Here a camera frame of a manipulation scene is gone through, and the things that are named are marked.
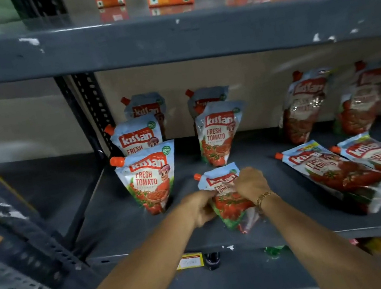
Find dark perforated rack frame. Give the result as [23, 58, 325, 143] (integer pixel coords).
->
[0, 122, 104, 289]

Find gold chain bracelet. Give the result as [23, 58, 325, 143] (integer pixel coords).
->
[254, 189, 283, 213]

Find person's left forearm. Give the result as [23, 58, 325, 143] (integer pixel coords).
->
[38, 196, 211, 289]

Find spouted tomato sauce packet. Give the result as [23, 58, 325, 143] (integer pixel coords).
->
[192, 159, 266, 241]

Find shelf group of ketchup pouches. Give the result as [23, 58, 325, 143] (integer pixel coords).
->
[99, 51, 381, 258]

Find person's left hand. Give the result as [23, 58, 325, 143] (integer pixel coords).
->
[180, 187, 226, 230]

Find person's right hand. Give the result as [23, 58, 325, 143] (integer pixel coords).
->
[229, 163, 275, 209]

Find yellow shelf price label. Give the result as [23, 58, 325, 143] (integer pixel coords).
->
[174, 251, 205, 271]

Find person's right forearm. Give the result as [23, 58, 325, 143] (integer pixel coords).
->
[257, 173, 381, 289]

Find green bottle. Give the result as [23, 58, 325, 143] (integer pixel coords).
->
[263, 244, 288, 261]

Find dark bottle cap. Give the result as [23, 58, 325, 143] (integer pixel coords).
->
[203, 251, 223, 272]

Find black perforated rack upright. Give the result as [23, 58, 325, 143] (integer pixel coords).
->
[53, 67, 123, 167]

